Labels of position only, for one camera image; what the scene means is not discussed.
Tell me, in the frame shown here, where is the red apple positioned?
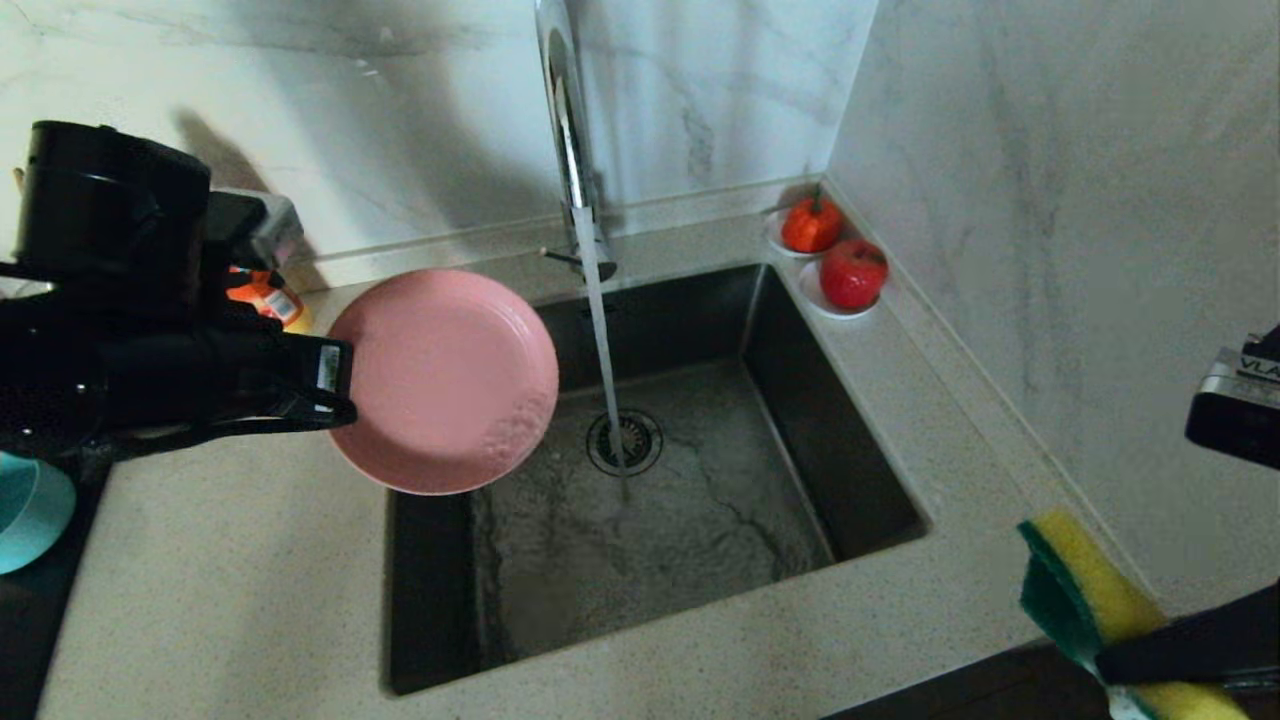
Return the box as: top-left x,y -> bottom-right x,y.
820,238 -> 890,311

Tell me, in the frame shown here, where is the orange detergent bottle yellow cap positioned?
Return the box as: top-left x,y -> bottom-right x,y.
226,268 -> 314,335

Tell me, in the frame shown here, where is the chrome kitchen faucet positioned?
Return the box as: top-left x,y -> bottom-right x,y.
529,0 -> 618,287

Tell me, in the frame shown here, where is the small white dish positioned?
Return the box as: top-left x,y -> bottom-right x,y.
799,262 -> 881,321
766,208 -> 845,261

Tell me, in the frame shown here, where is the teal bowl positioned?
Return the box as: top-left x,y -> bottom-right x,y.
0,452 -> 78,576

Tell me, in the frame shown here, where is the black stove cooktop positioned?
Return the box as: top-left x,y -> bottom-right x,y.
0,465 -> 106,720

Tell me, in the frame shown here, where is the round metal drain strainer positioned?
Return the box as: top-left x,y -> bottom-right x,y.
586,408 -> 663,478

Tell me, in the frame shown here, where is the running water stream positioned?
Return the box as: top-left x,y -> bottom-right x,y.
575,205 -> 638,501

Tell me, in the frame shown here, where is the stainless steel sink basin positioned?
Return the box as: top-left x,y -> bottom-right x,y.
385,262 -> 931,696

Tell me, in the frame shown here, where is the pink plate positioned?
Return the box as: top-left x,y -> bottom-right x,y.
327,268 -> 560,496

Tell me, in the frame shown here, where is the yellow sponge green backing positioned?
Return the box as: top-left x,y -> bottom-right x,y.
1018,508 -> 1256,720

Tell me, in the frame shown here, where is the red tomato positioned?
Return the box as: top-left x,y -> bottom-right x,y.
781,190 -> 845,255

